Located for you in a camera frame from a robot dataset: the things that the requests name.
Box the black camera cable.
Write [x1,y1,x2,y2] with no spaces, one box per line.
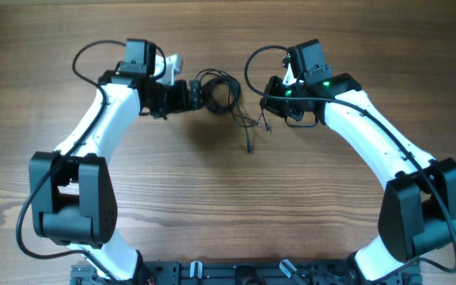
[243,44,456,278]
[15,39,168,284]

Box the black right camera cable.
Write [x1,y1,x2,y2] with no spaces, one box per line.
[243,44,456,278]

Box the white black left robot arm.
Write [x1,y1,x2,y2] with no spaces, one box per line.
[16,39,201,284]

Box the black cable bundle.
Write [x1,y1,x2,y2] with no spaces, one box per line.
[195,68,272,156]

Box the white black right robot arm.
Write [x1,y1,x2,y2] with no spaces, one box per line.
[260,40,456,284]

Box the black left camera cable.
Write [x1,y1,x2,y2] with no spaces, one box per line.
[15,39,168,284]

